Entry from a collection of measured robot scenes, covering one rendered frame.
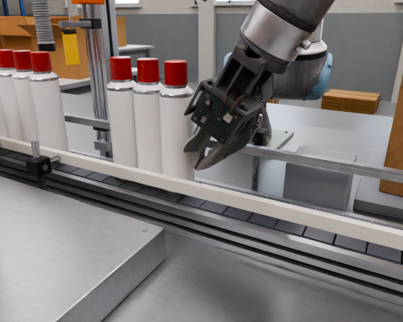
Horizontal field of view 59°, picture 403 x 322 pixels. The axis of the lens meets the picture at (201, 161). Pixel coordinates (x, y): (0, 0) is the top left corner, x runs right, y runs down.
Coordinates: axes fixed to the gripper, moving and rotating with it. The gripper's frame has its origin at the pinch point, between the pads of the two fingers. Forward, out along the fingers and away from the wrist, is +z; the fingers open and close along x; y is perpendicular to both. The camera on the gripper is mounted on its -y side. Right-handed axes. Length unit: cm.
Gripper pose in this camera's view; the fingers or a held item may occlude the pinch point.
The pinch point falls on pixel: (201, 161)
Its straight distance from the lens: 55.8
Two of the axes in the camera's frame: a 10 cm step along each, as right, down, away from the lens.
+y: -4.8, 3.3, -8.1
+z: -4.4, 7.2, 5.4
